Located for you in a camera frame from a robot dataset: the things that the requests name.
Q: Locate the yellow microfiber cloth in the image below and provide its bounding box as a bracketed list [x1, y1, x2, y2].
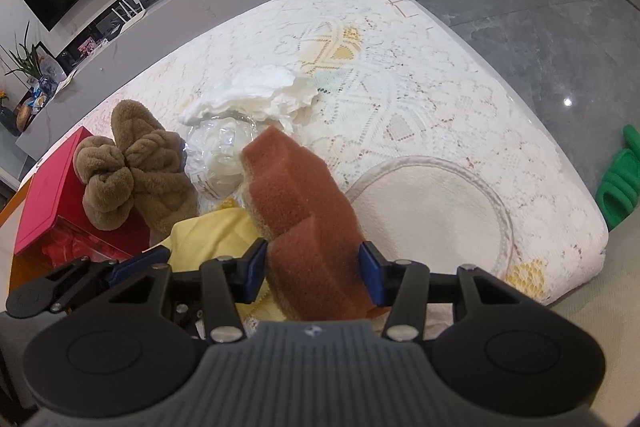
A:
[160, 207, 285, 329]

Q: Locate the brown flower-shaped sponge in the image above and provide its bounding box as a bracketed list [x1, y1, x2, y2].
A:
[241, 127, 385, 322]

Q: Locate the white paper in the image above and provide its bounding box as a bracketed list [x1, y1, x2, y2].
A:
[178, 65, 319, 135]

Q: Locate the clear bubble wrap bag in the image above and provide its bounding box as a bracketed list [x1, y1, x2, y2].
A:
[184, 112, 258, 200]

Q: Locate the red box lid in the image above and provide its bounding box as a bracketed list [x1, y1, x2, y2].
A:
[14, 127, 150, 268]

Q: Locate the white lace tablecloth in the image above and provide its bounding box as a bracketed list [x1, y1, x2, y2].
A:
[19, 0, 611, 308]

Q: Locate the brown knotted plush cushion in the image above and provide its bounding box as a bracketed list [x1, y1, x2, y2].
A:
[73, 100, 198, 239]

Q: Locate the green plastic slipper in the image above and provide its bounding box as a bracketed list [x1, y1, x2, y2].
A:
[596, 124, 640, 230]

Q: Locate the potted green plant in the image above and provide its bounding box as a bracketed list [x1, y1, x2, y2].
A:
[1, 24, 42, 80]

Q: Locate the grey tv console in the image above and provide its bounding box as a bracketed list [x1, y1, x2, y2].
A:
[16, 0, 269, 159]

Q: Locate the white wifi router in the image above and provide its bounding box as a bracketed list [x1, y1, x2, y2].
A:
[111, 0, 146, 24]

